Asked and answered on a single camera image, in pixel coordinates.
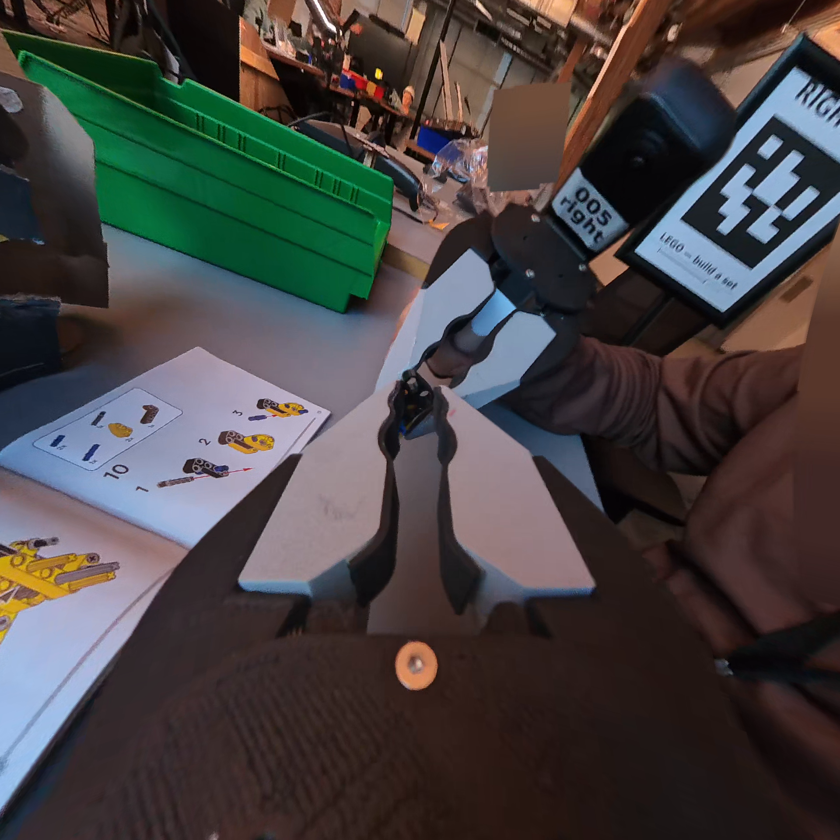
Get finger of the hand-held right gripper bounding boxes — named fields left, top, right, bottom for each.
left=423, top=308, right=560, bottom=409
left=375, top=247, right=497, bottom=395

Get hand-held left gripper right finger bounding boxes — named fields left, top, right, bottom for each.
left=433, top=387, right=597, bottom=630

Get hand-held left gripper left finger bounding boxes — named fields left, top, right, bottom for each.
left=238, top=384, right=401, bottom=608

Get black lego connector piece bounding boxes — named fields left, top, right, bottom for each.
left=392, top=369, right=439, bottom=439

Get lego instruction booklet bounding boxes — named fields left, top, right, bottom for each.
left=0, top=346, right=331, bottom=805

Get dark lego set box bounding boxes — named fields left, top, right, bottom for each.
left=0, top=157, right=67, bottom=392

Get person's right hand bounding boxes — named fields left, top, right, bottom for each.
left=449, top=325, right=490, bottom=371

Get clear plastic bag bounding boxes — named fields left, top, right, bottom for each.
left=425, top=138, right=490, bottom=198

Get dark grey rounded object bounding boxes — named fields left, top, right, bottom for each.
left=289, top=118, right=427, bottom=212

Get black framed marker sign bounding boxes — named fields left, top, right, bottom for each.
left=616, top=33, right=840, bottom=329

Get person's brown clothing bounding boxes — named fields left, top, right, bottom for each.
left=646, top=420, right=840, bottom=840

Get green storage bin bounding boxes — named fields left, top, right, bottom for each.
left=0, top=29, right=395, bottom=315

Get row of coloured bins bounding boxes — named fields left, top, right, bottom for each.
left=338, top=69, right=388, bottom=101

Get black floor lamp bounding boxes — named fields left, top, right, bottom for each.
left=408, top=0, right=458, bottom=122

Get dark computer monitor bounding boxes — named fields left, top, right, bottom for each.
left=346, top=14, right=416, bottom=93

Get wooden cabinet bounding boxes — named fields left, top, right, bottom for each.
left=239, top=18, right=293, bottom=114

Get black partition panel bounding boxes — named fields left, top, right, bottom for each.
left=164, top=0, right=240, bottom=102

